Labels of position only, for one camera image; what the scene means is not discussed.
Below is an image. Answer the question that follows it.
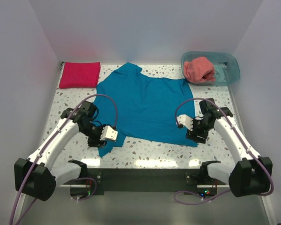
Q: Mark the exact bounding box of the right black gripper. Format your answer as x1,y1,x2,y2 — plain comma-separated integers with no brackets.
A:
185,117,212,144

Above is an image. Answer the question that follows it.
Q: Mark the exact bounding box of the blue t shirt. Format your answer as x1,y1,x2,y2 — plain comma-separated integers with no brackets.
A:
94,63,197,157

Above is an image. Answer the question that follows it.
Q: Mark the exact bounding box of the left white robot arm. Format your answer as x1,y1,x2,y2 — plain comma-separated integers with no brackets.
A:
14,102,117,201

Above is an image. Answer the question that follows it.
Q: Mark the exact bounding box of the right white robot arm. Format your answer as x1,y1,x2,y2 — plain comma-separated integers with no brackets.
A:
176,98,274,197

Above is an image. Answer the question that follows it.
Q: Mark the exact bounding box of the salmon t shirt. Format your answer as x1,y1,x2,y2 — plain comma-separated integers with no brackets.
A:
183,57,216,84

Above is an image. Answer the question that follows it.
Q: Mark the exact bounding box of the folded red t shirt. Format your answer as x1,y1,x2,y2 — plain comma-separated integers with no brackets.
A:
59,62,101,89

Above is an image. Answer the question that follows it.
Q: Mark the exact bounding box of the teal plastic bin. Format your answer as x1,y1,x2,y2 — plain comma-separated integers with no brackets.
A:
181,52,240,86

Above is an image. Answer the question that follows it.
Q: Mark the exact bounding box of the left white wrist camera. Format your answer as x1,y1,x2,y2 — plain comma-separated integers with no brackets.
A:
100,125,118,142

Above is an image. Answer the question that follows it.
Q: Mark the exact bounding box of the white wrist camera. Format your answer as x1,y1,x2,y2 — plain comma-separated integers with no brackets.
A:
176,114,194,131
100,125,118,142

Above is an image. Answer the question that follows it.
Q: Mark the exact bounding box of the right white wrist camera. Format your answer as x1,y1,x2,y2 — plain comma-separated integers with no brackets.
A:
176,114,194,131

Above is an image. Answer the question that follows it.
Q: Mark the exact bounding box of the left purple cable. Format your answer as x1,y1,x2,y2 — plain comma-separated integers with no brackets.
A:
9,93,119,225

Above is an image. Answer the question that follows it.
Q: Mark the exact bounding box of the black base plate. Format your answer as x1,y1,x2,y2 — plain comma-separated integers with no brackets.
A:
65,168,223,198

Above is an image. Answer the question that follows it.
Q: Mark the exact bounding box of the aluminium rail frame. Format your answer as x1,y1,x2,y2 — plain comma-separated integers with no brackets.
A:
8,150,278,225

